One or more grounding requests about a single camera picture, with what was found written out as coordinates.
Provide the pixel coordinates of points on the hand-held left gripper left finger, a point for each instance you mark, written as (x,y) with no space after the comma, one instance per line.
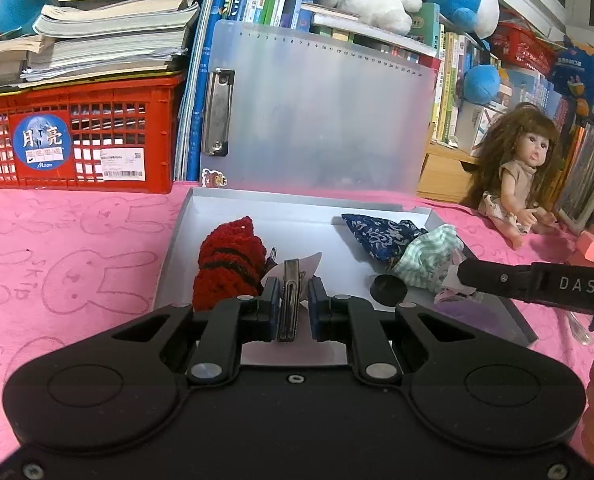
(272,310)

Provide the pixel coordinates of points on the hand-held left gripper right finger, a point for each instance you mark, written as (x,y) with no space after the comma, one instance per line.
(318,310)

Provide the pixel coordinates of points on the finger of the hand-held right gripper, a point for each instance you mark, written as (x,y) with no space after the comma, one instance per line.
(502,280)

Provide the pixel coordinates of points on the metal hair clip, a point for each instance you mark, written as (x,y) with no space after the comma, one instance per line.
(290,300)

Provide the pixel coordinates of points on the red knitted pouch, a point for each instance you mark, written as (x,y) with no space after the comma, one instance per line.
(227,270)

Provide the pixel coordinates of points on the black round cap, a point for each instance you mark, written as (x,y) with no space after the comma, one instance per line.
(388,290)

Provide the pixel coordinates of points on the green checked cloth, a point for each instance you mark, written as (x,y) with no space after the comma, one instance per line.
(427,255)

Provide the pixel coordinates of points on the white cardboard box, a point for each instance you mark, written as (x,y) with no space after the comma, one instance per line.
(297,220)

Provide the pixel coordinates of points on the blue patterned pouch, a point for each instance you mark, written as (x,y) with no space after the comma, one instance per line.
(377,235)

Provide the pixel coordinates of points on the glass mug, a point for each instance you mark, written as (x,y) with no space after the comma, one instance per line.
(582,327)

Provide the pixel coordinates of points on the wooden drawer box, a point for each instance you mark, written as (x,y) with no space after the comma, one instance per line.
(442,180)

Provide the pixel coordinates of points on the long-haired doll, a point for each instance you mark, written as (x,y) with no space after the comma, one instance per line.
(522,160)

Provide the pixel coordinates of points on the translucent clipboard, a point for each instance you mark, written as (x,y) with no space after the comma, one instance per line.
(327,120)

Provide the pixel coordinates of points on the blue plush ball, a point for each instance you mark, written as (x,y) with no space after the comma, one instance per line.
(482,85)

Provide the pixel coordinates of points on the row of green white books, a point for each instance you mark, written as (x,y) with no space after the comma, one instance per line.
(452,90)

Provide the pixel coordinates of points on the pink printed tablecloth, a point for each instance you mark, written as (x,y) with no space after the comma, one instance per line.
(77,260)

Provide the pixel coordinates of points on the blue printed box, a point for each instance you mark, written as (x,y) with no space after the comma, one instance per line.
(579,75)

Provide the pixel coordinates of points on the red plastic basket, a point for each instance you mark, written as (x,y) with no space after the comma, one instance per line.
(522,47)

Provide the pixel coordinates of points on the red plastic crate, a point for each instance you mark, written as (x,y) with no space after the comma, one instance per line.
(127,125)

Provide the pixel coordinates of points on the stack of lying books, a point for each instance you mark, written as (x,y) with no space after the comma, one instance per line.
(107,35)

